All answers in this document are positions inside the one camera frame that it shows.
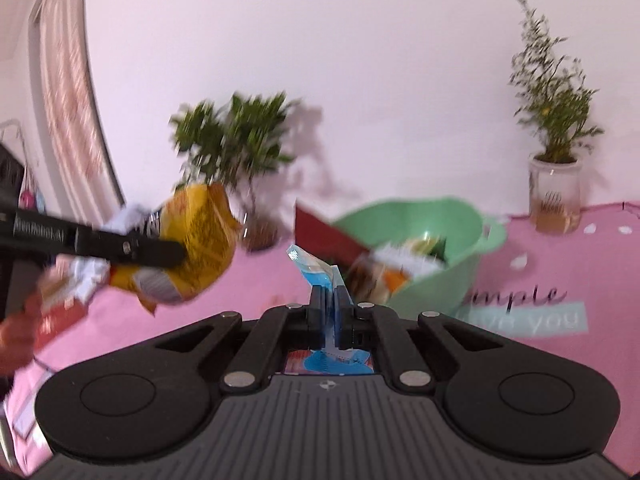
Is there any broadleaf plant in glass vase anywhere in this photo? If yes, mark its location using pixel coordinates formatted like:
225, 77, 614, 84
169, 92, 300, 252

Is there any long red snack pack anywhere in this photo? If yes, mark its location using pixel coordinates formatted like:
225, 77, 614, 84
294, 205, 370, 266

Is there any cream yellow dotted snack pack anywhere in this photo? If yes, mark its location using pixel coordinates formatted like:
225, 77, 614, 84
344, 234, 447, 304

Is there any green plastic bowl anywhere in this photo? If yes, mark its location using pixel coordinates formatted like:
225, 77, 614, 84
333, 197, 506, 318

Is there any pink curtain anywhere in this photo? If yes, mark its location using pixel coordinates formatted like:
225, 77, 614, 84
34, 0, 124, 223

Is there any blue round-top snack pouch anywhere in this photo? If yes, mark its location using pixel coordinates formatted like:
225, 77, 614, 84
285, 245, 373, 376

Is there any thin-leaf plant in glass jar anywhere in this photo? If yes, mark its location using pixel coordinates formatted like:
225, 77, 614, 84
509, 0, 604, 235

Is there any person's hand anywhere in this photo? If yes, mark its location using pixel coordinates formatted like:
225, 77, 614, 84
0, 292, 42, 376

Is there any yellow green snack bag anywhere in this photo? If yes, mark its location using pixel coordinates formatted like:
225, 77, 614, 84
108, 182, 241, 312

